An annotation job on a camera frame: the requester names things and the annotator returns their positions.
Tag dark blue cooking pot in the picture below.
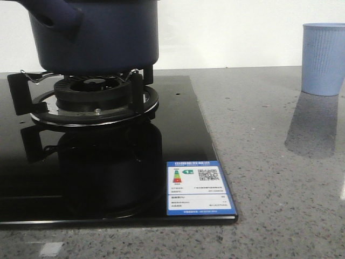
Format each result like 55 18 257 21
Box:
21 1 159 76

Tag black iron pot support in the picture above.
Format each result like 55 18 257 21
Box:
7 66 159 127

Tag blue energy rating label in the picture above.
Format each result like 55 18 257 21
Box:
167 160 236 216

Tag black glass gas cooktop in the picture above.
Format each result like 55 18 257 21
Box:
1 75 238 228

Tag light blue ribbed plastic cup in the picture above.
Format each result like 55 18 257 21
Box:
301 23 344 96

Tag black gas burner ring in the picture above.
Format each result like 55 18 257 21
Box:
53 76 136 113

